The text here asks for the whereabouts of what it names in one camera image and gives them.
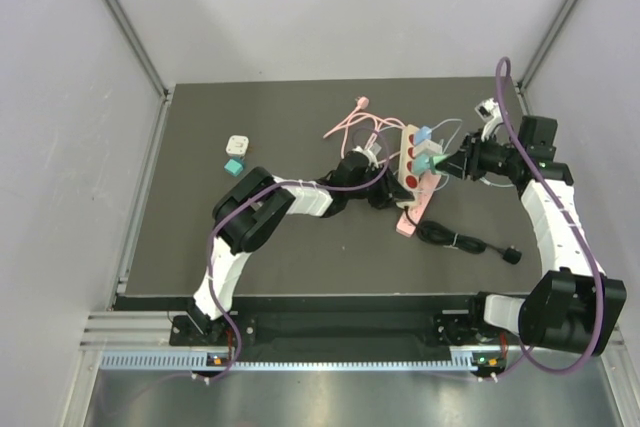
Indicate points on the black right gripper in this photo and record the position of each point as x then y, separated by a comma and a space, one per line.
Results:
469, 157

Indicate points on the white square plug adapter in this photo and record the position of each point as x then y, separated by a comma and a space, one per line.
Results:
237, 146

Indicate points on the light teal usb charger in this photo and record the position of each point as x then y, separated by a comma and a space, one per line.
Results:
422, 164

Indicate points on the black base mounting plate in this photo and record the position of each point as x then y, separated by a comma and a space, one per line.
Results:
346, 328

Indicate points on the white usb charger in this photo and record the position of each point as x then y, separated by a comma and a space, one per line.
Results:
428, 148

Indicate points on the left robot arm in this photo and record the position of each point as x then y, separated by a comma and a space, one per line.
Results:
248, 215

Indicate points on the blue usb charger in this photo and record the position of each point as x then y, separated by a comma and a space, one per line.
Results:
422, 134

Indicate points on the green usb charger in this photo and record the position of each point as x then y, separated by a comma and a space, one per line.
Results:
436, 160

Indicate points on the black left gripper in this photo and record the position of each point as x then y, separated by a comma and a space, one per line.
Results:
389, 192

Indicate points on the pink power strip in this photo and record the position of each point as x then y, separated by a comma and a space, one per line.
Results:
426, 188

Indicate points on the beige red power strip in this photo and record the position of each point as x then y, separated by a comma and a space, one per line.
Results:
409, 181

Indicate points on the aluminium frame rail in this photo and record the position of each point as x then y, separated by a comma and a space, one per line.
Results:
146, 331

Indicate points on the slotted grey cable duct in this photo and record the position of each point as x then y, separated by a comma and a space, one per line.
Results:
458, 359

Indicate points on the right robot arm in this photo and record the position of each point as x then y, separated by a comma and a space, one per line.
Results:
575, 305

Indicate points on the pink round wall plug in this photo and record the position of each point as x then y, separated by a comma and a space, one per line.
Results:
361, 103

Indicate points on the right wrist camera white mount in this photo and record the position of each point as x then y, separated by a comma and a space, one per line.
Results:
490, 113

